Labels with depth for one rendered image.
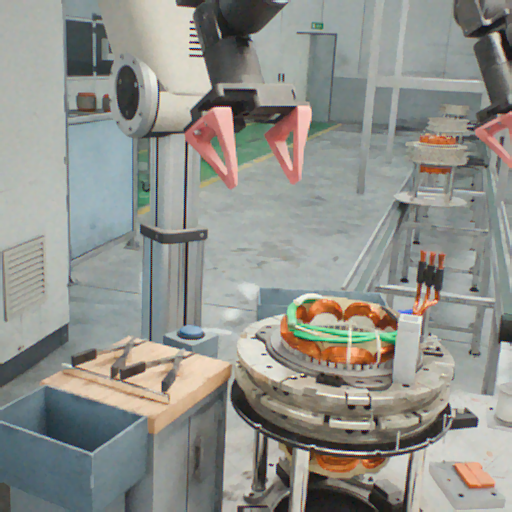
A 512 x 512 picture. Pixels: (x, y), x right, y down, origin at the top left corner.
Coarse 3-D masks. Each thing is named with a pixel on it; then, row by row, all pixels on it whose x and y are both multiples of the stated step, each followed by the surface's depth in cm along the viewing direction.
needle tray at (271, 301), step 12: (264, 288) 143; (276, 288) 143; (288, 288) 143; (264, 300) 143; (276, 300) 143; (288, 300) 143; (360, 300) 143; (372, 300) 143; (384, 300) 139; (264, 312) 133; (276, 312) 133
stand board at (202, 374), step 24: (96, 360) 105; (144, 360) 106; (192, 360) 107; (216, 360) 108; (48, 384) 97; (72, 384) 97; (96, 384) 98; (144, 384) 99; (192, 384) 99; (216, 384) 103; (144, 408) 92; (168, 408) 92
